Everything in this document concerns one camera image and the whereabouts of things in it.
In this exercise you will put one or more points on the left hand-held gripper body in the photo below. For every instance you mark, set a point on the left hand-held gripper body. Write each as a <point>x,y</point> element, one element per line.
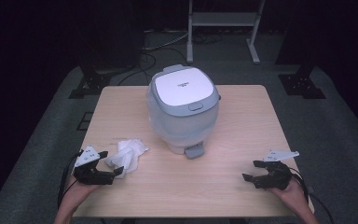
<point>88,174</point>

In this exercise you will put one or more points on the person's right hand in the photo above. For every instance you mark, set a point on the person's right hand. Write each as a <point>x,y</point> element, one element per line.
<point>287,194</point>

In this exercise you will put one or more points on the black stand base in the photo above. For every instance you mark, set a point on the black stand base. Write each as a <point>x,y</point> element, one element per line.
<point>301,84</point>
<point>90,84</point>

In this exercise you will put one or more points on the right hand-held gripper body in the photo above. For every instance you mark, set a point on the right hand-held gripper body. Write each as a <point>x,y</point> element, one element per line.
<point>276,175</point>

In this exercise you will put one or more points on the person's left hand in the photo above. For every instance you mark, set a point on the person's left hand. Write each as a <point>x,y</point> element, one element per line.
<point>80,191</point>

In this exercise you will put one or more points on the white tissue paper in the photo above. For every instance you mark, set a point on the white tissue paper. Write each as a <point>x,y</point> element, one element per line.
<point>130,153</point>

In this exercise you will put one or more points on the white metal stand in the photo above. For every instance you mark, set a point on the white metal stand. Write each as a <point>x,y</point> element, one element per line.
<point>223,18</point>

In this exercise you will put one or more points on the black floor bracket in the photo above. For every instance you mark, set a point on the black floor bracket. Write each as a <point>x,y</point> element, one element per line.
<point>85,121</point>

